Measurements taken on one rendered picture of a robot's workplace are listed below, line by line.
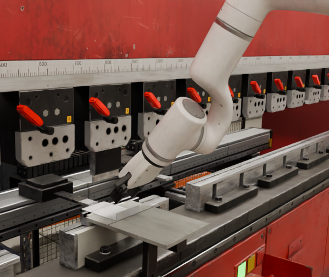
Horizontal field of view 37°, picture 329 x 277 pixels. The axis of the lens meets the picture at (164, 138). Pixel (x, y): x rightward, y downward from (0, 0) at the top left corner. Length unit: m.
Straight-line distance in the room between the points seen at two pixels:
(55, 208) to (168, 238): 0.50
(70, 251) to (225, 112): 0.53
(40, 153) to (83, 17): 0.32
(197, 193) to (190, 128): 0.63
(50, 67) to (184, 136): 0.33
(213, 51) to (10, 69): 0.42
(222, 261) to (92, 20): 0.90
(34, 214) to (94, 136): 0.40
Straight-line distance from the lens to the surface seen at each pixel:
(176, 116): 1.07
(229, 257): 1.70
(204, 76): 1.05
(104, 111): 1.17
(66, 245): 1.29
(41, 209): 1.51
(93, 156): 1.27
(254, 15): 1.03
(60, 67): 1.12
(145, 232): 1.19
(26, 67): 1.06
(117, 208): 1.33
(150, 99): 1.30
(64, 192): 1.46
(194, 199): 1.69
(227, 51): 1.03
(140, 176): 1.16
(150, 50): 1.34
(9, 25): 1.04
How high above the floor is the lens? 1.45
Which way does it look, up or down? 12 degrees down
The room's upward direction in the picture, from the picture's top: 2 degrees clockwise
